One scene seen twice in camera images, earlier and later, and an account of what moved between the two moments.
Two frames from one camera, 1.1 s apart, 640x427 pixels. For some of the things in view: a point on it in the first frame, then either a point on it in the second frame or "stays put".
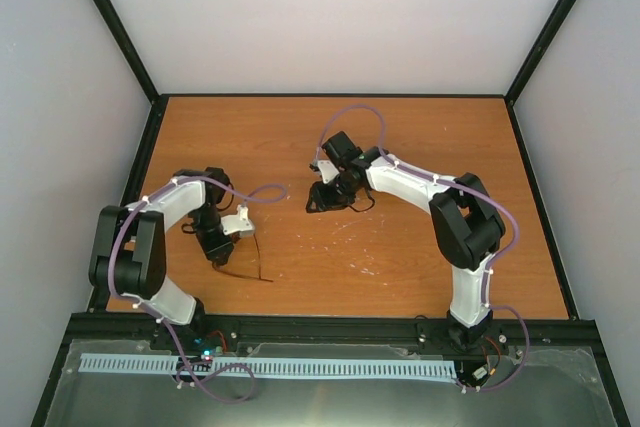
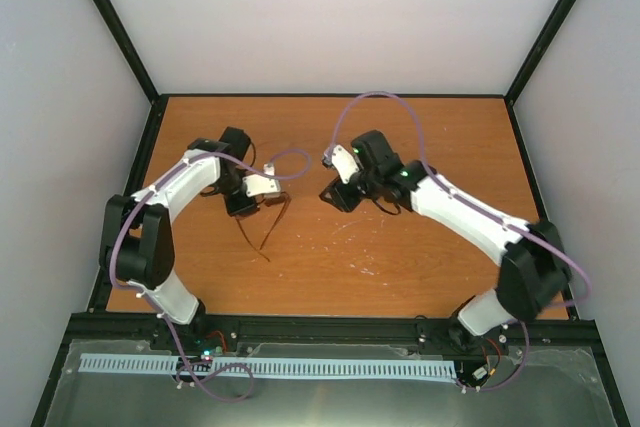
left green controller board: [213, 353] stays put
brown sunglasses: [235, 237] to [277, 200]
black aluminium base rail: [328, 334] stays put
